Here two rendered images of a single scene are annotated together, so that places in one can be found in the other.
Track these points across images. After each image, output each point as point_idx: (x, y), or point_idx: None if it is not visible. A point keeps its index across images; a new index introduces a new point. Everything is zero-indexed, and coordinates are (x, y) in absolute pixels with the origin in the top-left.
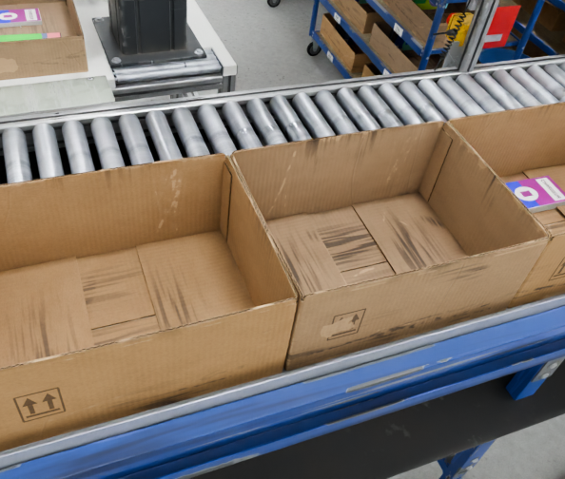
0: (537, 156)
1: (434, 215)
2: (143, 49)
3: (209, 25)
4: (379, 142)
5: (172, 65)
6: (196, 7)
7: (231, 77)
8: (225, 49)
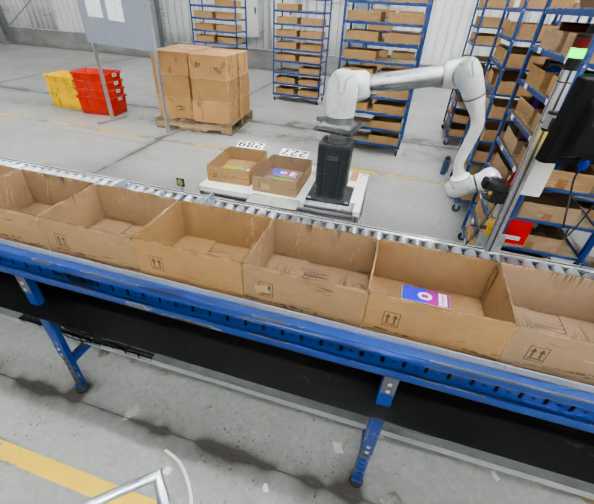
0: (448, 283)
1: (366, 285)
2: (322, 195)
3: (363, 195)
4: (342, 237)
5: (331, 204)
6: (364, 187)
7: (356, 217)
8: (360, 205)
